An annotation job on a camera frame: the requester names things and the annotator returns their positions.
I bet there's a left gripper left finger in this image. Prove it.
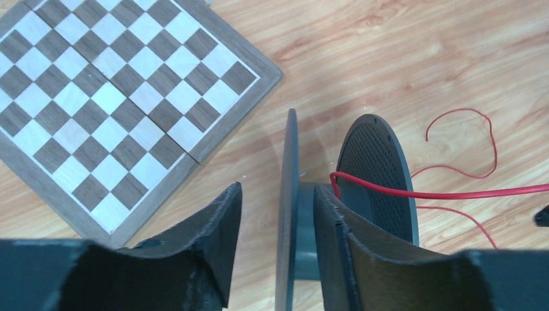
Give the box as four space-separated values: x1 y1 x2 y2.
1 182 242 310

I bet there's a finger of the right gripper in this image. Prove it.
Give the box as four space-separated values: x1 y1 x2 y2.
533 205 549 227

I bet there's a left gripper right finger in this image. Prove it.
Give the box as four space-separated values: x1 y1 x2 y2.
313 187 548 310

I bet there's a red thin wire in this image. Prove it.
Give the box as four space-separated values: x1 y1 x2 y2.
329 107 549 251

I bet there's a dark grey cable spool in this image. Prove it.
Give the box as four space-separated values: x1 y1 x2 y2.
275 109 419 310

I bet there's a wooden chessboard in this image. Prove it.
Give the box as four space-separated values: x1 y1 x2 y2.
1 1 283 248

